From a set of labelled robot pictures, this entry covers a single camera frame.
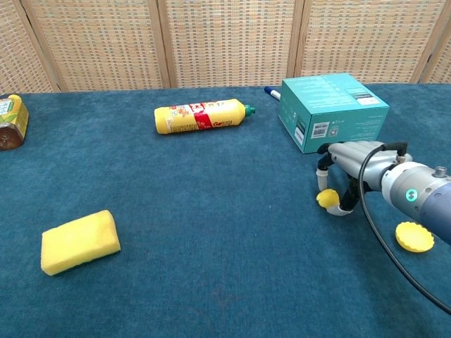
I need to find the teal cardboard box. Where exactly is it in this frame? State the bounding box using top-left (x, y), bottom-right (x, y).
top-left (278, 73), bottom-right (390, 154)

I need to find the blue table cloth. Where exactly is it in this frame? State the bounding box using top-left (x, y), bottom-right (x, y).
top-left (0, 82), bottom-right (451, 338)

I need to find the tea drink bottle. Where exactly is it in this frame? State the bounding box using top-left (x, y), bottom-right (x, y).
top-left (0, 94), bottom-right (30, 151)

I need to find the woven folding screen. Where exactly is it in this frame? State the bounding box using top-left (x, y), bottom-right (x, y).
top-left (0, 0), bottom-right (451, 95)

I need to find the yellow ridged disc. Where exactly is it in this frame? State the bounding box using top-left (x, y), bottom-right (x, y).
top-left (395, 220), bottom-right (435, 253)

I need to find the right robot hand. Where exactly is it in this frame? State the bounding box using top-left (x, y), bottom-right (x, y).
top-left (314, 140), bottom-right (414, 216)

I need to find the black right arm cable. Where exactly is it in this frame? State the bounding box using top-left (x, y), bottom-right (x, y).
top-left (358, 141), bottom-right (451, 316)

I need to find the yellow sponge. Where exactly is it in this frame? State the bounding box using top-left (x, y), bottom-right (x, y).
top-left (40, 209), bottom-right (122, 277)

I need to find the yellow squeeze bottle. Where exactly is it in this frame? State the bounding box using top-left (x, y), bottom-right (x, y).
top-left (154, 99), bottom-right (257, 135)

